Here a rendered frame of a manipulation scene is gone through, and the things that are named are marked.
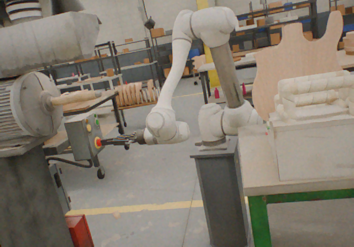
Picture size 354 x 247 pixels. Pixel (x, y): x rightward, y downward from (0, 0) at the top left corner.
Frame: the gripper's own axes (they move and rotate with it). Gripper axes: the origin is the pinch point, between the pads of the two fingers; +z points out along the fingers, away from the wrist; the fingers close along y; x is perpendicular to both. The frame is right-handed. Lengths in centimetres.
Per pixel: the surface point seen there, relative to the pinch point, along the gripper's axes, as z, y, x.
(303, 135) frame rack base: -81, -47, 9
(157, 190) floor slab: 24, 123, -98
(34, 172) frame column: 23.0, -27.0, -0.4
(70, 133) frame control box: 13.6, -7.7, 8.9
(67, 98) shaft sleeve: -2.8, -28.2, 28.4
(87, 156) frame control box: 8.5, -7.8, -3.4
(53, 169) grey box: 26.0, -10.5, -6.8
